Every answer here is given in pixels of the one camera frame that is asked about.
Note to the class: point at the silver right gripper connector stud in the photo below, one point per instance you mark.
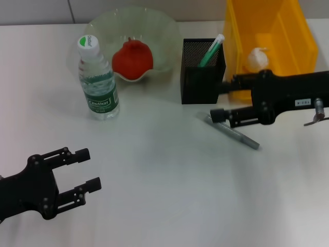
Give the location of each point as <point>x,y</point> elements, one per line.
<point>318,106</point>

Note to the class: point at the yellow plastic storage bin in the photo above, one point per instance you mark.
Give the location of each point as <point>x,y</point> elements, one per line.
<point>290,38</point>

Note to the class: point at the red-orange fruit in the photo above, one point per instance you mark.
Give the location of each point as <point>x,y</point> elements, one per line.
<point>131,61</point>

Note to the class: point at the grey pen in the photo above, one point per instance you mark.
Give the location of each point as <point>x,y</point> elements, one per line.
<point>239,136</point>

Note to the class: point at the black mesh pen holder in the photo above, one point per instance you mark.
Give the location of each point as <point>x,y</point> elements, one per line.
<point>200,85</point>

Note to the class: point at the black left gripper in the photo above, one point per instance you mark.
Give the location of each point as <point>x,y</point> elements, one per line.
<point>28,190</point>

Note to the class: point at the clear green-label water bottle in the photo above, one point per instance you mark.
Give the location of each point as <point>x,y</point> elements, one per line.
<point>101,103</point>

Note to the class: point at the green utility knife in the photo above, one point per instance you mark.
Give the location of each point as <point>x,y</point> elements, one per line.
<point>210,51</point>

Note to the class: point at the pale green wavy glass bowl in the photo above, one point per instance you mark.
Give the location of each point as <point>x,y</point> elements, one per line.
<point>159,38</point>

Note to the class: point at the white garlic bulb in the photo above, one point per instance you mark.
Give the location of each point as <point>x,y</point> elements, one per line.
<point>257,60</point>

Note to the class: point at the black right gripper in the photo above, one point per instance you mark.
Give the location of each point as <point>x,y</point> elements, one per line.
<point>288,90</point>

